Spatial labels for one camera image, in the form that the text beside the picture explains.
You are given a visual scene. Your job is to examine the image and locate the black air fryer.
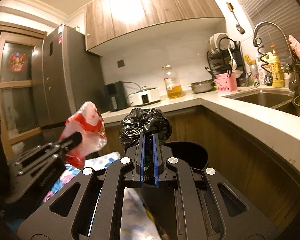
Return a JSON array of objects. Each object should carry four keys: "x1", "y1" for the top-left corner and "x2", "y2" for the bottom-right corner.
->
[{"x1": 104, "y1": 81, "x2": 128, "y2": 112}]

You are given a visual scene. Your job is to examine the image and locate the stainless steel sink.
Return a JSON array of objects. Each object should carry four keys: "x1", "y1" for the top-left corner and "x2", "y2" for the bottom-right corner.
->
[{"x1": 225, "y1": 88, "x2": 300, "y2": 117}]

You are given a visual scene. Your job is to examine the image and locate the yellow detergent bottle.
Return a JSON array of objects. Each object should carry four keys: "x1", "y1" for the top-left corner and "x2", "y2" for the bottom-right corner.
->
[{"x1": 262, "y1": 45, "x2": 285, "y2": 88}]

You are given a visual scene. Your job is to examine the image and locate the red white snack wrapper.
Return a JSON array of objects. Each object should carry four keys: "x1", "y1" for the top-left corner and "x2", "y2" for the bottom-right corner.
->
[{"x1": 59, "y1": 101, "x2": 107, "y2": 170}]

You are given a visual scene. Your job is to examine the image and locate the black dish rack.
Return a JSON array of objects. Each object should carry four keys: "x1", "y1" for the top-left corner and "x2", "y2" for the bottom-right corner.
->
[{"x1": 206, "y1": 33, "x2": 247, "y2": 87}]

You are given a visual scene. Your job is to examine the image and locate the black round trash bin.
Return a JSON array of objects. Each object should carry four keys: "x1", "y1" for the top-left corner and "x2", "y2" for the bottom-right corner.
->
[{"x1": 164, "y1": 141, "x2": 208, "y2": 174}]

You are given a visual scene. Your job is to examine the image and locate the hanging slotted spatula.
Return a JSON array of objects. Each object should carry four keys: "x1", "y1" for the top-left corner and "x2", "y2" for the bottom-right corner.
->
[{"x1": 226, "y1": 2, "x2": 245, "y2": 35}]

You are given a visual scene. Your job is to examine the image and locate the stainless steel bowl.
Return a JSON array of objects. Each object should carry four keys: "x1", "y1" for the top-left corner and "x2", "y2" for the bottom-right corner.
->
[{"x1": 191, "y1": 80, "x2": 215, "y2": 94}]

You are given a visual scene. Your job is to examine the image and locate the window blinds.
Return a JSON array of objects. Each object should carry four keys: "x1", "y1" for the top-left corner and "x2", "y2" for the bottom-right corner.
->
[{"x1": 225, "y1": 0, "x2": 300, "y2": 66}]

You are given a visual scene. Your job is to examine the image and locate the black plastic trash bag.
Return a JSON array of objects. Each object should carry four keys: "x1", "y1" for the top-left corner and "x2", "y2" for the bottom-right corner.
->
[{"x1": 119, "y1": 108, "x2": 172, "y2": 152}]

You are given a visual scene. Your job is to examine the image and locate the blue floral table cloth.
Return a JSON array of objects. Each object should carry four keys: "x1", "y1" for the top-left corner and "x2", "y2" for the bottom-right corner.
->
[{"x1": 42, "y1": 151, "x2": 163, "y2": 240}]

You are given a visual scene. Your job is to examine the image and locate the cooking oil bottle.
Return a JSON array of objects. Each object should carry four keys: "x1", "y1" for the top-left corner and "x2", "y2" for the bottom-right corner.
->
[{"x1": 161, "y1": 65, "x2": 183, "y2": 99}]

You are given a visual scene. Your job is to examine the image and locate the white ladle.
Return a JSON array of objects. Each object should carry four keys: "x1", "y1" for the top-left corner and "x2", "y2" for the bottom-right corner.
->
[{"x1": 227, "y1": 45, "x2": 237, "y2": 70}]

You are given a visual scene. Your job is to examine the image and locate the wooden upper cabinet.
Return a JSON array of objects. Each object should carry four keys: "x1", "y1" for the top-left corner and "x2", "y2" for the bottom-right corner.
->
[{"x1": 85, "y1": 0, "x2": 224, "y2": 50}]

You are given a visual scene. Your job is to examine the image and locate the wooden glass door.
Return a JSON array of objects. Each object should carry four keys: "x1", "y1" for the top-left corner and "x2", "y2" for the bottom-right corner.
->
[{"x1": 0, "y1": 21, "x2": 46, "y2": 159}]

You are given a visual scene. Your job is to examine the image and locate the white rice cooker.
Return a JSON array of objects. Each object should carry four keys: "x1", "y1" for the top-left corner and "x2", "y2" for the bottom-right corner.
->
[{"x1": 128, "y1": 87, "x2": 160, "y2": 107}]

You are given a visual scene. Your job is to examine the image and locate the wooden lower cabinets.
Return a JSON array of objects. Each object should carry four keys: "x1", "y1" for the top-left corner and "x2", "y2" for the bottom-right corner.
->
[{"x1": 97, "y1": 104, "x2": 300, "y2": 233}]

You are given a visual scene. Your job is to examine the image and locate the beer can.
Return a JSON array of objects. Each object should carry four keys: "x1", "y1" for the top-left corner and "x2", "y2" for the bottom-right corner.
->
[{"x1": 250, "y1": 62, "x2": 260, "y2": 87}]

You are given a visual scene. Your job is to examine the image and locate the pink utensil basket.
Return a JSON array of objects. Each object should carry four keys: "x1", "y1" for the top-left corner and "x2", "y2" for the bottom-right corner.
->
[{"x1": 215, "y1": 72, "x2": 237, "y2": 94}]

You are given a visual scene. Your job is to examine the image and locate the chrome kitchen faucet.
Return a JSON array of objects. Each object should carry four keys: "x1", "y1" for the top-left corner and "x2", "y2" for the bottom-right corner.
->
[{"x1": 252, "y1": 21, "x2": 300, "y2": 93}]

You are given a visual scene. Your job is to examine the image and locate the wall power socket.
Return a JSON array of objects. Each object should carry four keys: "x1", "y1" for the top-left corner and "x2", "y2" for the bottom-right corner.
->
[{"x1": 117, "y1": 60, "x2": 125, "y2": 68}]

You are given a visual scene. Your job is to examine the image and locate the dark grey refrigerator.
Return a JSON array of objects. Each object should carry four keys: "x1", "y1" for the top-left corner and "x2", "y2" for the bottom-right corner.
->
[{"x1": 32, "y1": 24, "x2": 109, "y2": 127}]

